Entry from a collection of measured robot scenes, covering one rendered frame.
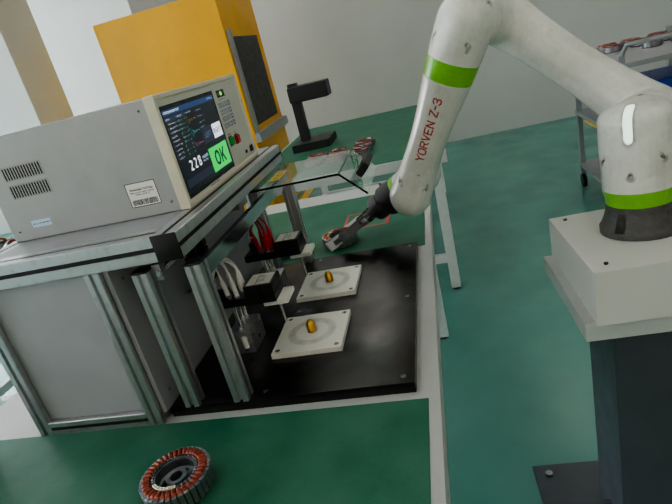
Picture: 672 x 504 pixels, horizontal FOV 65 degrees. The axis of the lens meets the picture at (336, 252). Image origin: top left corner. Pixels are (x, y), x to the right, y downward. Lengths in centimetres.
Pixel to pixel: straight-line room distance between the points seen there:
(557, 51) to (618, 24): 530
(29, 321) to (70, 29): 653
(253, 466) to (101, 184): 57
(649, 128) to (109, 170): 97
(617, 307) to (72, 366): 101
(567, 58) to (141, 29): 409
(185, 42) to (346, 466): 427
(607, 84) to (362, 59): 517
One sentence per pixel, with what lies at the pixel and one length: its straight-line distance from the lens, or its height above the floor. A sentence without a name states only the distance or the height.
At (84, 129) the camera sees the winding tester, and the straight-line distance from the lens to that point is 106.
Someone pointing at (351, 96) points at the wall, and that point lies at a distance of 636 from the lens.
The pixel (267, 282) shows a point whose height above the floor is 92.
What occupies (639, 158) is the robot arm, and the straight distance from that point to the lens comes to 111.
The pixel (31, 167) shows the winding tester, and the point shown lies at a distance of 114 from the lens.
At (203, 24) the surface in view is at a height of 173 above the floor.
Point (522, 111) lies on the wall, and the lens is 644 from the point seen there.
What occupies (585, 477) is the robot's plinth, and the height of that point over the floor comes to 2.
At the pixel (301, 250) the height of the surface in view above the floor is 88.
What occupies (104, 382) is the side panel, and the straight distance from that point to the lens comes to 111.
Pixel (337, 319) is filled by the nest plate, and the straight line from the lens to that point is 115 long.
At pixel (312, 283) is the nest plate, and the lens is 136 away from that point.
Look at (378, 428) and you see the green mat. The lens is 89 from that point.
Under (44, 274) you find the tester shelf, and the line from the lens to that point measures 103.
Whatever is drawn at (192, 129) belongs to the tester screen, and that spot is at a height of 124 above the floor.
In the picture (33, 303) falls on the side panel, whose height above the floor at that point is 103.
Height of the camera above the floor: 132
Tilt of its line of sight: 21 degrees down
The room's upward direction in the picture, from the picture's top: 15 degrees counter-clockwise
